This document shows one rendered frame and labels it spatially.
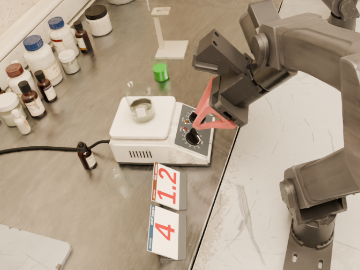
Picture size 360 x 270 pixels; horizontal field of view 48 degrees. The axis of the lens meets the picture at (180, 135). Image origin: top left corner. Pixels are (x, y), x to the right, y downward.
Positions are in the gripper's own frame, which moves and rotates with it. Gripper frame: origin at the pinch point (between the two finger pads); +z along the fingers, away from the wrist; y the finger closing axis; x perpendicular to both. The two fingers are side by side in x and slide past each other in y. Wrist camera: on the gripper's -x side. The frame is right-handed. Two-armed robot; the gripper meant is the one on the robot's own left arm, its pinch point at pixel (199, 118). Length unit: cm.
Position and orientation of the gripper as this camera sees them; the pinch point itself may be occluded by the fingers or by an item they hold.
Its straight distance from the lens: 73.8
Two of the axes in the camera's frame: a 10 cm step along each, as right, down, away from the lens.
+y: -1.6, 7.2, -6.8
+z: -6.5, 4.4, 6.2
